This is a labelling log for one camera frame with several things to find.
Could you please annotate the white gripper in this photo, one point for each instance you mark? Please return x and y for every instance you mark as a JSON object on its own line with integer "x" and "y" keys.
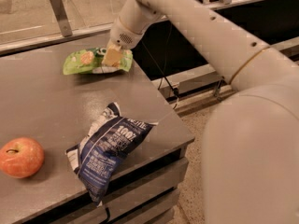
{"x": 121, "y": 34}

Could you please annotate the green rice chip bag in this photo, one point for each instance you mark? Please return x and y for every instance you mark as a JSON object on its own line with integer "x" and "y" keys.
{"x": 89, "y": 61}

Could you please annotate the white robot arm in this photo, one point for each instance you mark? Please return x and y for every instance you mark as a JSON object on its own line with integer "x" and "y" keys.
{"x": 250, "y": 145}

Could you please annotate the blue chip bag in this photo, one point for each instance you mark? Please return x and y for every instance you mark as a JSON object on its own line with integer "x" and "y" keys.
{"x": 109, "y": 141}

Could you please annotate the red apple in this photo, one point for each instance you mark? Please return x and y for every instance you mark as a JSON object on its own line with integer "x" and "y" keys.
{"x": 21, "y": 157}

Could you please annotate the grey drawer cabinet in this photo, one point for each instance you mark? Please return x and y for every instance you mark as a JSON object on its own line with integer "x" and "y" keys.
{"x": 137, "y": 197}

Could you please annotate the left metal glass bracket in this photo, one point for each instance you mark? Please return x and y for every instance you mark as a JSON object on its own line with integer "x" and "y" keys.
{"x": 61, "y": 17}

